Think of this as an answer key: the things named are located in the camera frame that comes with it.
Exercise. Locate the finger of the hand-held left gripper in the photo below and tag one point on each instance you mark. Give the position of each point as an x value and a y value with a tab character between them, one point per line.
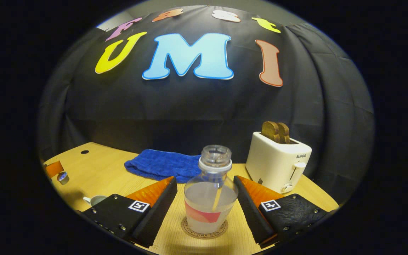
53	169

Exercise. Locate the brown bread slice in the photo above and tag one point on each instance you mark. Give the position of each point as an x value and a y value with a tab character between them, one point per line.
269	131
284	134

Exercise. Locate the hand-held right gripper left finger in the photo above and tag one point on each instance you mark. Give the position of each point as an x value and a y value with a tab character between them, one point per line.
156	212

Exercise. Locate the black backdrop cloth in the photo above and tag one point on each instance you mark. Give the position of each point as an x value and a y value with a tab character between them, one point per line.
190	117

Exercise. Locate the clear plastic water bottle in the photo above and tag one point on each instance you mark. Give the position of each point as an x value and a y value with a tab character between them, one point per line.
209	209

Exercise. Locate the blue towel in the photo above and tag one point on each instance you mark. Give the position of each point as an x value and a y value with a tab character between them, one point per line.
161	164

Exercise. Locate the white toaster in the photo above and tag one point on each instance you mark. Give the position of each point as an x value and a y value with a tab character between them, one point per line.
271	166

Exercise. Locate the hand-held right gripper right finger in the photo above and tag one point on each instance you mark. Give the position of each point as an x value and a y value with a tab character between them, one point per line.
251	212

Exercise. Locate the round wooden coaster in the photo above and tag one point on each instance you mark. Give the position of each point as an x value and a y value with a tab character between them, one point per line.
190	232

